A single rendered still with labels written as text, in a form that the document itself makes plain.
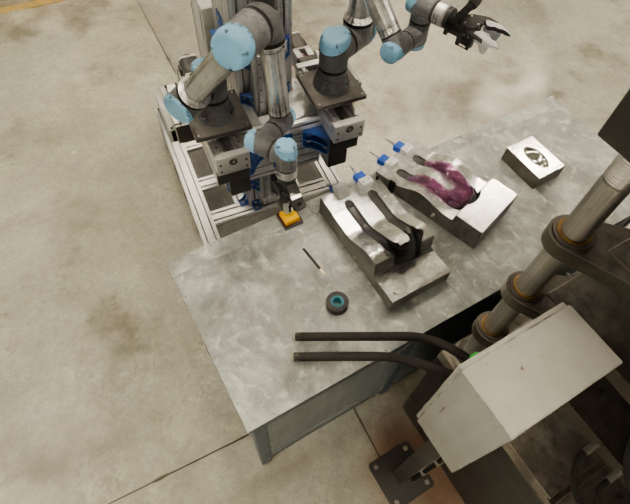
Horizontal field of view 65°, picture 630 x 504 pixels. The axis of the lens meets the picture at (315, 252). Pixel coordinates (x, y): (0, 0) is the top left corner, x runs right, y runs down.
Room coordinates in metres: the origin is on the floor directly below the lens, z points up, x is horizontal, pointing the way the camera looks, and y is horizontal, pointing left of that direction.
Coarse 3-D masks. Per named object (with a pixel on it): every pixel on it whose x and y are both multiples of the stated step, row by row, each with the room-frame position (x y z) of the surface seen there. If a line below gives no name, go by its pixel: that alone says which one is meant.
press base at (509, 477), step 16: (432, 384) 0.61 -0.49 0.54; (416, 400) 0.62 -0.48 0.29; (416, 416) 0.58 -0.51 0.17; (480, 464) 0.35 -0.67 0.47; (496, 464) 0.33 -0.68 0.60; (512, 464) 0.31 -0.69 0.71; (464, 480) 0.33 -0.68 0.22; (480, 480) 0.31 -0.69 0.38; (496, 480) 0.29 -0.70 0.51; (512, 480) 0.28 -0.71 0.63; (464, 496) 0.28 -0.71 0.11; (480, 496) 0.27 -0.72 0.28; (496, 496) 0.25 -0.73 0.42; (512, 496) 0.24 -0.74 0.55; (528, 496) 0.23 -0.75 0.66
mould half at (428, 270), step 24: (360, 192) 1.24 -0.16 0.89; (384, 192) 1.25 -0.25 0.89; (336, 216) 1.12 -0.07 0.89; (408, 216) 1.14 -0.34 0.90; (360, 240) 1.01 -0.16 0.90; (432, 240) 1.03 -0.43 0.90; (360, 264) 0.95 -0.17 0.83; (384, 264) 0.91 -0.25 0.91; (408, 264) 0.95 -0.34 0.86; (432, 264) 0.95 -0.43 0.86; (384, 288) 0.84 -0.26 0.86; (408, 288) 0.85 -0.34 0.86
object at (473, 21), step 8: (456, 8) 1.57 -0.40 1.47; (448, 16) 1.54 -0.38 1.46; (472, 16) 1.53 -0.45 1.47; (480, 16) 1.53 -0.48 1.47; (448, 24) 1.55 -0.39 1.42; (456, 24) 1.53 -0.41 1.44; (464, 24) 1.50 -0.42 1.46; (472, 24) 1.50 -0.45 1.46; (480, 24) 1.50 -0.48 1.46; (448, 32) 1.55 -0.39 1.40; (456, 32) 1.53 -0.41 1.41; (464, 32) 1.49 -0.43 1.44; (456, 40) 1.51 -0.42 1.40; (464, 40) 1.49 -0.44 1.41; (472, 40) 1.48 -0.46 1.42; (464, 48) 1.49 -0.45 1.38
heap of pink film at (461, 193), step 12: (432, 168) 1.39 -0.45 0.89; (444, 168) 1.38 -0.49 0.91; (456, 168) 1.39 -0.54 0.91; (420, 180) 1.31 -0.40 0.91; (432, 180) 1.30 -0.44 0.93; (456, 180) 1.33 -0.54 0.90; (432, 192) 1.26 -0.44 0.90; (444, 192) 1.26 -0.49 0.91; (456, 192) 1.28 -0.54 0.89; (468, 192) 1.28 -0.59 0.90; (456, 204) 1.22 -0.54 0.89
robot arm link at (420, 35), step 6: (408, 24) 1.63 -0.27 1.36; (414, 24) 1.60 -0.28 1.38; (426, 24) 1.59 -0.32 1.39; (402, 30) 1.59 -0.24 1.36; (408, 30) 1.58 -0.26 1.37; (414, 30) 1.58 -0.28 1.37; (420, 30) 1.59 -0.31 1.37; (426, 30) 1.60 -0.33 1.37; (414, 36) 1.56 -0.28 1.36; (420, 36) 1.58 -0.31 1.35; (426, 36) 1.61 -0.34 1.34; (420, 42) 1.58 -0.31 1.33; (414, 48) 1.59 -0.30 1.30; (420, 48) 1.60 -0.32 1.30
